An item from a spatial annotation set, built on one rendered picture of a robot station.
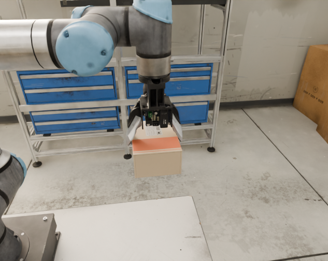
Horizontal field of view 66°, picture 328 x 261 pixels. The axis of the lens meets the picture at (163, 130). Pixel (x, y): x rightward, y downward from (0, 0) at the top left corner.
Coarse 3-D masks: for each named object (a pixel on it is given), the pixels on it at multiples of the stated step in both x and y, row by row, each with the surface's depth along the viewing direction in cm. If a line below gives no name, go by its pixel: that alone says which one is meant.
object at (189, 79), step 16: (176, 64) 202; (192, 64) 203; (208, 64) 205; (128, 80) 202; (176, 80) 207; (192, 80) 211; (208, 80) 213; (128, 96) 210; (128, 112) 218; (192, 112) 227
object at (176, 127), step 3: (174, 117) 64; (174, 120) 65; (174, 123) 63; (177, 123) 65; (174, 126) 63; (177, 126) 65; (180, 126) 66; (174, 129) 66; (177, 129) 62; (180, 129) 66; (177, 132) 67; (180, 132) 65; (177, 135) 67; (180, 135) 62; (180, 138) 68; (180, 141) 69
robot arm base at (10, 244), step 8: (8, 232) 71; (0, 240) 66; (8, 240) 69; (16, 240) 72; (0, 248) 67; (8, 248) 69; (16, 248) 71; (0, 256) 66; (8, 256) 68; (16, 256) 71
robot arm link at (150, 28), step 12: (144, 0) 46; (156, 0) 46; (168, 0) 47; (132, 12) 47; (144, 12) 46; (156, 12) 46; (168, 12) 48; (132, 24) 47; (144, 24) 47; (156, 24) 47; (168, 24) 49; (132, 36) 49; (144, 36) 49; (156, 36) 49; (168, 36) 50; (144, 48) 50; (156, 48) 50; (168, 48) 51
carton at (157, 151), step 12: (144, 132) 68; (156, 132) 68; (168, 132) 68; (132, 144) 64; (144, 144) 63; (156, 144) 63; (168, 144) 64; (144, 156) 61; (156, 156) 61; (168, 156) 62; (180, 156) 62; (144, 168) 63; (156, 168) 63; (168, 168) 64; (180, 168) 64
